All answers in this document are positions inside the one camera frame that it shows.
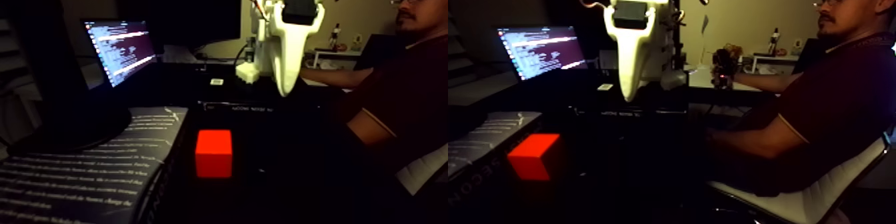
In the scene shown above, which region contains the red cube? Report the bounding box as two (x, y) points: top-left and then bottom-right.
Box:
(194, 129), (234, 179)

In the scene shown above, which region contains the dark leader arm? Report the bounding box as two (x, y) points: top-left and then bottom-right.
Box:
(711, 43), (745, 90)

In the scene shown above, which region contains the white shelf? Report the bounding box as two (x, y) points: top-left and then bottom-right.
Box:
(311, 47), (365, 69)

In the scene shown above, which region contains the black box with lettering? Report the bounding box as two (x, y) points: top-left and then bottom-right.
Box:
(197, 100), (281, 113)

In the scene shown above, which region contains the black wide monitor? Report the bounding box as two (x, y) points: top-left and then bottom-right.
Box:
(114, 0), (243, 50)

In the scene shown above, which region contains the person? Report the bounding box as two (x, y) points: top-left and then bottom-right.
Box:
(301, 0), (449, 184)

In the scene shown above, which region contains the open laptop with lit screen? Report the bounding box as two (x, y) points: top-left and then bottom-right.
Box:
(82, 19), (165, 90)

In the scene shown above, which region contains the dark book with white text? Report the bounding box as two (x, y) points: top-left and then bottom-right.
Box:
(0, 106), (190, 224)

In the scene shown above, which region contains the black monitor with round stand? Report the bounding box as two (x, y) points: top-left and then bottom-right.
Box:
(0, 0), (134, 155)

